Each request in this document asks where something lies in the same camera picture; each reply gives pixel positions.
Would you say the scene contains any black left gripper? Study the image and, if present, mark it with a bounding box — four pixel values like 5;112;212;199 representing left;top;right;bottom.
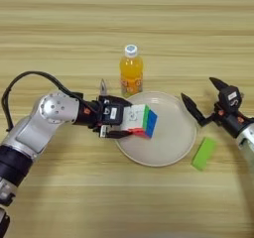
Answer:
73;96;134;140

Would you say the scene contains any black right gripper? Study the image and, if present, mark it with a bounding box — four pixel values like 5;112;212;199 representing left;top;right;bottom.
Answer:
181;76;254;140

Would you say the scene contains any colourful puzzle cube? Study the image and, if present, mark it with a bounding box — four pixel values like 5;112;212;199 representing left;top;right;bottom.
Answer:
120;103;159;140

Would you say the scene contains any orange juice bottle white cap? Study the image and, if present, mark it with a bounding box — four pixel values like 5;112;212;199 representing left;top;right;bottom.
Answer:
119;44;144;98

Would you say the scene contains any left gripper labelled black box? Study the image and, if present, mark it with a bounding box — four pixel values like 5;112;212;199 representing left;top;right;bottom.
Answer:
100;103;125;127

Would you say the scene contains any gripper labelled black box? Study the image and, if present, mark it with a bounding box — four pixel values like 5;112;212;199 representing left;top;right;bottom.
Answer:
217;85;243;113
100;103;125;127

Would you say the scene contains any right gripper labelled black box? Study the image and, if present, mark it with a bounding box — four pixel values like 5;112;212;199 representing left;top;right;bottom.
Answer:
217;85;243;113

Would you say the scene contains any round beige plate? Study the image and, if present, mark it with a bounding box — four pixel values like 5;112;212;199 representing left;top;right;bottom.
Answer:
113;90;197;168

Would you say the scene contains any green rectangular block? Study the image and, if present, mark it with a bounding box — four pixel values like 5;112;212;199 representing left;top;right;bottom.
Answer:
190;137;217;172

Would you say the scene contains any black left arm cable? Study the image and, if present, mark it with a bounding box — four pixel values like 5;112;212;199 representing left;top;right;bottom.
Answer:
0;70;87;132

